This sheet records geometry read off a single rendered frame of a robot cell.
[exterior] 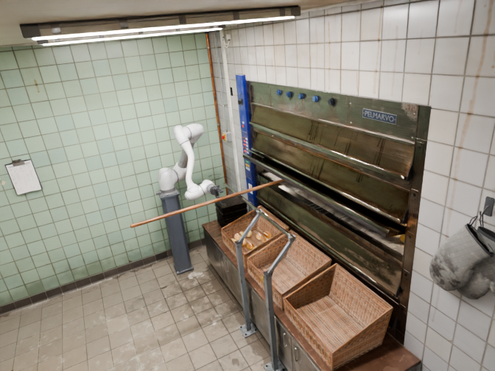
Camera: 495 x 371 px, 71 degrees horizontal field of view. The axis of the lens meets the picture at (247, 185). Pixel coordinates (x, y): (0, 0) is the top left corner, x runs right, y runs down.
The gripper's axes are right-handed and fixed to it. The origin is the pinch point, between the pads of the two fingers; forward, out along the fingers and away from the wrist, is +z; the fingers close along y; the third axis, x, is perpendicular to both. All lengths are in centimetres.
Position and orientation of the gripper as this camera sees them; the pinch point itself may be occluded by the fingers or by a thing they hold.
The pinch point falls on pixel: (222, 197)
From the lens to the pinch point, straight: 306.2
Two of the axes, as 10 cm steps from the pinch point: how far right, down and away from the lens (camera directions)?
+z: 4.6, 3.1, -8.3
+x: -8.9, 2.6, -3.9
